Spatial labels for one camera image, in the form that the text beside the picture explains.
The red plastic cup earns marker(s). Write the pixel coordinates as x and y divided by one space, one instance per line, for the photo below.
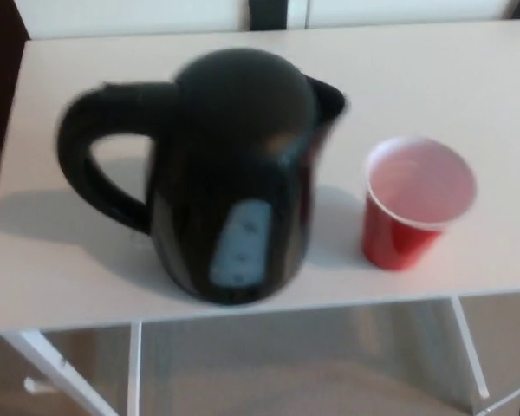
398 242

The black electric kettle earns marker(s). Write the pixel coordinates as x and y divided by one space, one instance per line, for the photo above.
229 173

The white table leg frame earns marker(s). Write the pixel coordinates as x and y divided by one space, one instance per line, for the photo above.
470 346
134 368

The dark brown wooden panel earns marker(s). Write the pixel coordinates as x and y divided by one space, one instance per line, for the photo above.
0 65

